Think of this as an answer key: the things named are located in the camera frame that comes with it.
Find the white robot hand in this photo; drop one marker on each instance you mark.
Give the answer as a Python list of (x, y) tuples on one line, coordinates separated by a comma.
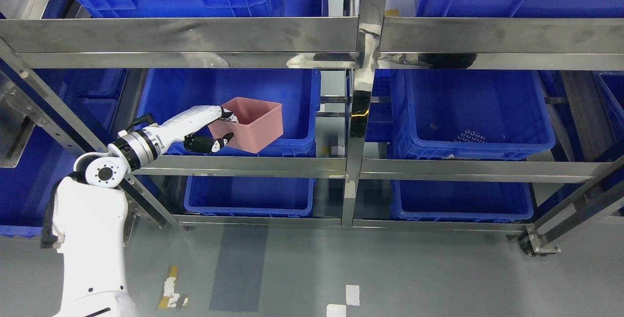
[(182, 128)]

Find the pink plastic storage box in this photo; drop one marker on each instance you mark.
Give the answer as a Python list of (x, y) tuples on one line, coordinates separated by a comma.
[(259, 124)]

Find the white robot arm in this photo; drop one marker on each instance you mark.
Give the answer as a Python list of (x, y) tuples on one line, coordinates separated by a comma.
[(86, 214)]

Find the steel storage rack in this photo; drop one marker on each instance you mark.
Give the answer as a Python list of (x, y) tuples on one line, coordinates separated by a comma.
[(359, 45)]

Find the blue bin middle left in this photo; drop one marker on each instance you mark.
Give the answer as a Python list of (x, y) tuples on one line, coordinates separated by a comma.
[(169, 91)]

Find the blue bin bottom left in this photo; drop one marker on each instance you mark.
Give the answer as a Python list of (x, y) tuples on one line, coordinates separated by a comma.
[(250, 197)]

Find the blue bin far left rack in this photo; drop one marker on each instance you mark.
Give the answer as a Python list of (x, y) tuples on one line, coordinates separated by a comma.
[(35, 154)]

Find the blue bin bottom right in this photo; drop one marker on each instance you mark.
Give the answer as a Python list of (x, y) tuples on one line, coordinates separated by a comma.
[(458, 201)]

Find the blue bin middle right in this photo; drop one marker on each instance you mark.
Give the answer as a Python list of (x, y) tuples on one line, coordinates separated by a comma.
[(468, 114)]

